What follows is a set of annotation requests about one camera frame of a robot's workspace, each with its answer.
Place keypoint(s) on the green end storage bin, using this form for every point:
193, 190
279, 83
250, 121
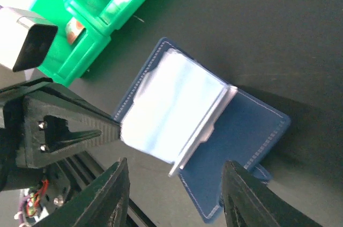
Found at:
65, 62

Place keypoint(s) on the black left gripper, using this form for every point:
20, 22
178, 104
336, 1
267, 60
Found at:
43, 122

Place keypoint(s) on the white red card in bin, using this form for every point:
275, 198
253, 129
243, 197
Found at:
73, 29

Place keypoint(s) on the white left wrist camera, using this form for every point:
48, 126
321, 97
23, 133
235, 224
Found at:
26, 38

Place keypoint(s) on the navy blue card holder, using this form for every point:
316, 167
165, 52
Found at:
179, 112

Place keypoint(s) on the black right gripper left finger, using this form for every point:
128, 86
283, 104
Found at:
104, 202

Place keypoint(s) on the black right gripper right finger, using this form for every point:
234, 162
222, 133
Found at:
248, 202

